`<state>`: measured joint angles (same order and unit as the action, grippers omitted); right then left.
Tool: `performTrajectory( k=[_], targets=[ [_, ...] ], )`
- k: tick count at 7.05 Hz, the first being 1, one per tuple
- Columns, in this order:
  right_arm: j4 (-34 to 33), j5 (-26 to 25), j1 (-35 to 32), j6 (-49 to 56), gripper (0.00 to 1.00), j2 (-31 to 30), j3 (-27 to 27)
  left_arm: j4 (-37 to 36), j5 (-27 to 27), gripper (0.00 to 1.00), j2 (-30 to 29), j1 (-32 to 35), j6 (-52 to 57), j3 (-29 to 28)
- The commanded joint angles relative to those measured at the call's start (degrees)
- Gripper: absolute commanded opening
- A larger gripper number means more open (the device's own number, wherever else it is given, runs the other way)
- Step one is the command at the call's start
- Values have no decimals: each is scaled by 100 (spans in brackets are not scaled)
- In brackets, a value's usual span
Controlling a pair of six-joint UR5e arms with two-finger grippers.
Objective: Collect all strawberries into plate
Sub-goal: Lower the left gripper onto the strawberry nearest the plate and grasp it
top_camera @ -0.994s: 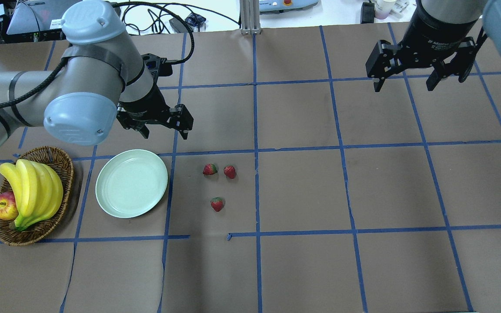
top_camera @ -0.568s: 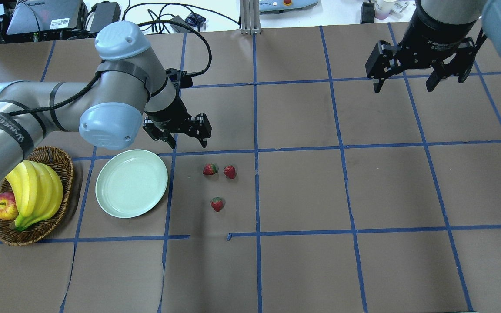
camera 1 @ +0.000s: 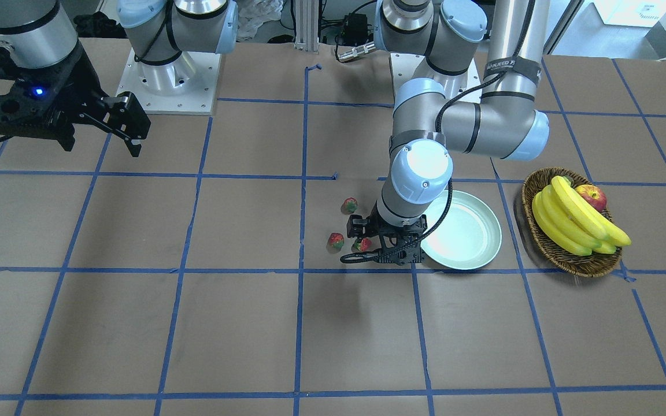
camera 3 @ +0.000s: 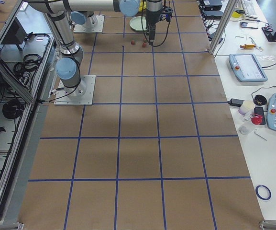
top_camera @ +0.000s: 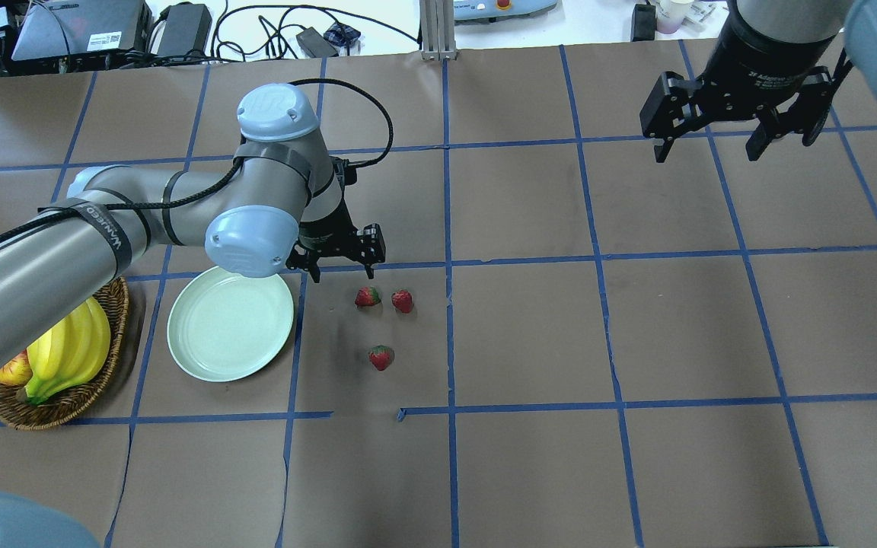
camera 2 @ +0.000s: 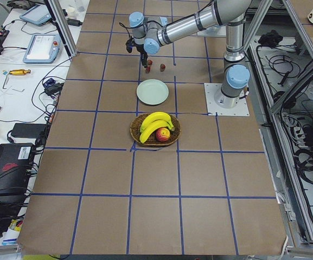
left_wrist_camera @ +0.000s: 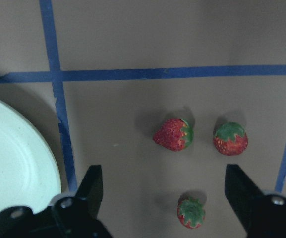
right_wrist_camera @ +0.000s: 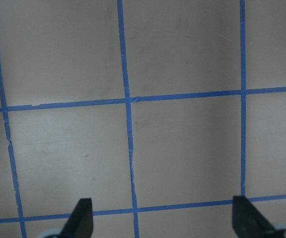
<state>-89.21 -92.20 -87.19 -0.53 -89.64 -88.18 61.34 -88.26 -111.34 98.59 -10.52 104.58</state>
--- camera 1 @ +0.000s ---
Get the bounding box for yellow banana bunch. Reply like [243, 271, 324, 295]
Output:
[531, 176, 632, 257]

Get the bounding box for red yellow apple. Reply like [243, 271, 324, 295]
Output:
[575, 184, 607, 213]

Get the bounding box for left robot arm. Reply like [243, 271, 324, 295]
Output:
[340, 1, 549, 265]

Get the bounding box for black power adapter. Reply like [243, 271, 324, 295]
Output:
[338, 13, 370, 47]

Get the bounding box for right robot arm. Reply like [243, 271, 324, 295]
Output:
[0, 1, 238, 157]

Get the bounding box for aluminium frame post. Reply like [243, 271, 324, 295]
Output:
[290, 0, 321, 54]

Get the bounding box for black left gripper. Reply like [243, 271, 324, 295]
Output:
[347, 211, 427, 265]

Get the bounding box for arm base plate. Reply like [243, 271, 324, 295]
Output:
[116, 50, 224, 116]
[389, 55, 484, 99]

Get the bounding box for brown wicker basket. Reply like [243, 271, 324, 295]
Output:
[513, 168, 623, 277]

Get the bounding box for strawberry of pair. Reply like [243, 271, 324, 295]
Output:
[341, 197, 359, 215]
[351, 237, 372, 253]

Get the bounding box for light green plate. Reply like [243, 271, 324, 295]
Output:
[421, 191, 502, 270]

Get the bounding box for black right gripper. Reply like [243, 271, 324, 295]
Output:
[0, 44, 151, 158]

